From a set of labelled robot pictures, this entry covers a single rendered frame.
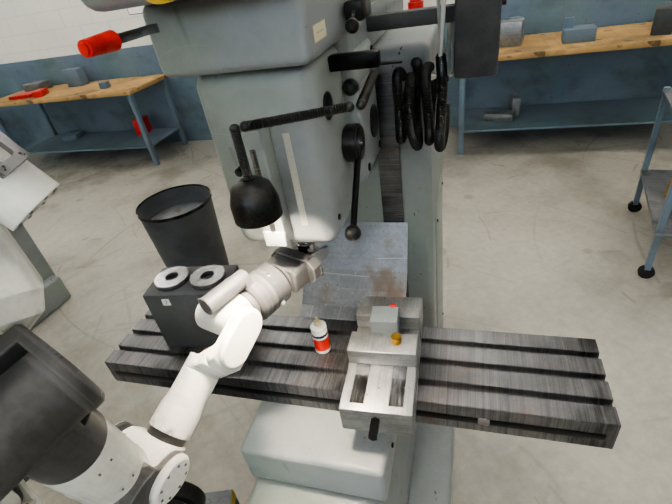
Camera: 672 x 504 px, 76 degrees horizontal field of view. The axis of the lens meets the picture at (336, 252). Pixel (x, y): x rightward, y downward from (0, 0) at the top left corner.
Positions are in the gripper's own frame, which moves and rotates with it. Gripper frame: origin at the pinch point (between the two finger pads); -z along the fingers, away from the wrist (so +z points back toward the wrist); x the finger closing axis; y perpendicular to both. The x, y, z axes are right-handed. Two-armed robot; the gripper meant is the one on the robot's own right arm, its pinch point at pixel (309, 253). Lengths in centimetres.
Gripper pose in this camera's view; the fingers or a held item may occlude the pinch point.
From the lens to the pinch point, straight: 92.9
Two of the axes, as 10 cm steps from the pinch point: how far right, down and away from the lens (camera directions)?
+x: -8.0, -2.4, 5.5
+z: -5.9, 5.2, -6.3
